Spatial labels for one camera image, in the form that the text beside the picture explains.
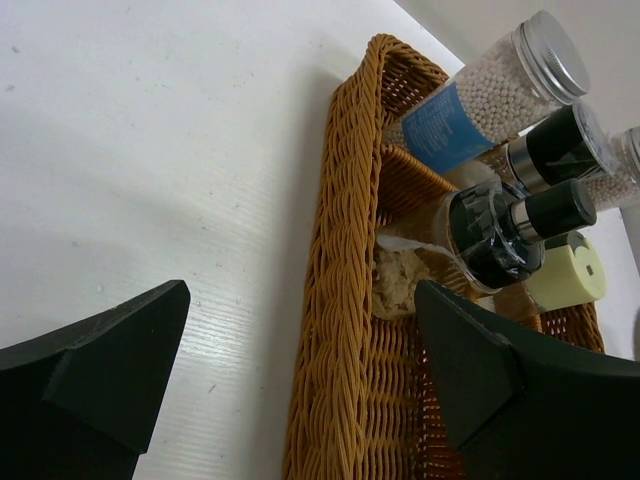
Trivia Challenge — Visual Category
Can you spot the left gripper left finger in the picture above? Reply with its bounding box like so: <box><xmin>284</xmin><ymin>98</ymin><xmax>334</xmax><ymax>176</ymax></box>
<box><xmin>1</xmin><ymin>280</ymin><xmax>190</xmax><ymax>479</ymax></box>

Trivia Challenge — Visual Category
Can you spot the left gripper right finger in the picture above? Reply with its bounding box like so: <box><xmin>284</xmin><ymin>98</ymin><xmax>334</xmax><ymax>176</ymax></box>
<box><xmin>415</xmin><ymin>281</ymin><xmax>639</xmax><ymax>479</ymax></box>

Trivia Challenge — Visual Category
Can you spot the yellow lid condiment bottle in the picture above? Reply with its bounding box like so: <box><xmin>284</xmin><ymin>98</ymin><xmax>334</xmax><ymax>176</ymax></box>
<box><xmin>493</xmin><ymin>231</ymin><xmax>607</xmax><ymax>322</ymax></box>

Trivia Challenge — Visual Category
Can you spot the black knob grinder bottle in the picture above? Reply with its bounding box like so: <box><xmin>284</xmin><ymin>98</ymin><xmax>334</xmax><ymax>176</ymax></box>
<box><xmin>372</xmin><ymin>178</ymin><xmax>599</xmax><ymax>319</ymax></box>

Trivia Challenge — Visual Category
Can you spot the glass top grinder bottle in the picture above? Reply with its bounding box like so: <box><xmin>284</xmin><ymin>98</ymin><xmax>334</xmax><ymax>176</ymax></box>
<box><xmin>444</xmin><ymin>101</ymin><xmax>619</xmax><ymax>194</ymax></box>

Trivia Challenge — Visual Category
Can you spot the blue label jar silver lid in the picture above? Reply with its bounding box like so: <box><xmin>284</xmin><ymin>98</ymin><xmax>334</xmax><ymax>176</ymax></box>
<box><xmin>383</xmin><ymin>10</ymin><xmax>591</xmax><ymax>174</ymax></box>

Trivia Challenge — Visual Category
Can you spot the woven brown divided basket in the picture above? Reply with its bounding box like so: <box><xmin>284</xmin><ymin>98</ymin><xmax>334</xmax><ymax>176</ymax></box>
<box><xmin>280</xmin><ymin>33</ymin><xmax>606</xmax><ymax>480</ymax></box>

